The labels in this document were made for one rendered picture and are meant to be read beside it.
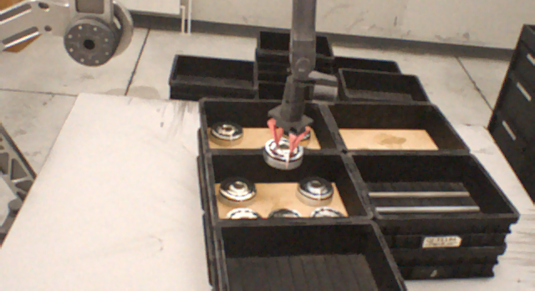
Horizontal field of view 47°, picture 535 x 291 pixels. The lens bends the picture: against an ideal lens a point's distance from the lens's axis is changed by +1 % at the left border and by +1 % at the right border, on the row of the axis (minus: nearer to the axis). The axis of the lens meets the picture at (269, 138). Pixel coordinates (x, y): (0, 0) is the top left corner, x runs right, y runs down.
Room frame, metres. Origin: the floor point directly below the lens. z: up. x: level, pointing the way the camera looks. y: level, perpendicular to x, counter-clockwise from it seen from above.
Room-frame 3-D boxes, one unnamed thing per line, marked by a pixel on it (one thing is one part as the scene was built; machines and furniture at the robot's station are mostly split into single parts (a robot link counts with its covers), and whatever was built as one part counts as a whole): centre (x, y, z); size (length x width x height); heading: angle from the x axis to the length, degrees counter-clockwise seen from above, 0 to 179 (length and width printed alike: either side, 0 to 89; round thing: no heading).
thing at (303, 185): (1.40, -0.15, 0.86); 0.10 x 0.10 x 0.01
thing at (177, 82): (2.58, 0.29, 0.37); 0.40 x 0.30 x 0.45; 95
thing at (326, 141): (1.59, 0.01, 0.87); 0.40 x 0.30 x 0.11; 103
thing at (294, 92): (1.38, -0.06, 1.17); 0.07 x 0.06 x 0.07; 95
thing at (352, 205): (1.30, -0.06, 0.87); 0.40 x 0.30 x 0.11; 103
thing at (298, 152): (1.38, -0.04, 0.99); 0.10 x 0.10 x 0.01
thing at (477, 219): (1.39, -0.45, 0.92); 0.40 x 0.30 x 0.02; 103
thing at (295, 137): (1.37, -0.05, 1.04); 0.07 x 0.07 x 0.09; 56
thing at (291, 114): (1.38, -0.05, 1.11); 0.10 x 0.07 x 0.07; 56
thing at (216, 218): (1.30, -0.06, 0.92); 0.40 x 0.30 x 0.02; 103
